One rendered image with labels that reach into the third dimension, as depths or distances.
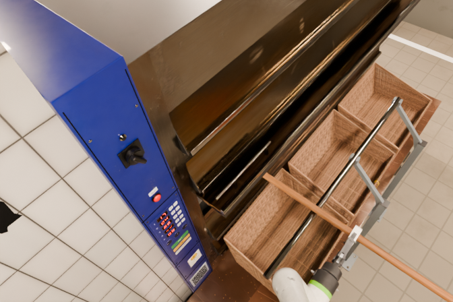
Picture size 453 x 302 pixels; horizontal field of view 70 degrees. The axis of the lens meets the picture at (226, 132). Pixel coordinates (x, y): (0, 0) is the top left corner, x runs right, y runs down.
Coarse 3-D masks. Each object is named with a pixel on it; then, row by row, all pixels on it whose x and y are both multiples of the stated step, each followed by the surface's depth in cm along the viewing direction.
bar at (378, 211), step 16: (400, 112) 180; (368, 144) 162; (416, 144) 188; (352, 160) 156; (400, 176) 211; (384, 192) 233; (384, 208) 165; (304, 224) 138; (368, 224) 185; (352, 256) 240; (272, 272) 128
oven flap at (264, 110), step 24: (360, 0) 165; (384, 0) 183; (336, 24) 155; (360, 24) 171; (312, 48) 147; (336, 48) 161; (288, 72) 139; (312, 72) 152; (264, 96) 132; (288, 96) 143; (240, 120) 126; (264, 120) 136; (216, 144) 120; (240, 144) 130; (192, 168) 115; (216, 168) 124
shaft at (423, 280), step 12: (276, 180) 149; (288, 192) 145; (312, 204) 140; (324, 216) 137; (348, 228) 133; (360, 240) 130; (384, 252) 126; (396, 264) 124; (420, 276) 120; (432, 288) 118
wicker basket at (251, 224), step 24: (264, 192) 186; (312, 192) 188; (264, 216) 195; (288, 216) 202; (336, 216) 186; (240, 240) 183; (264, 240) 194; (288, 240) 193; (312, 240) 192; (336, 240) 177; (240, 264) 186; (264, 264) 186; (288, 264) 185; (312, 264) 184
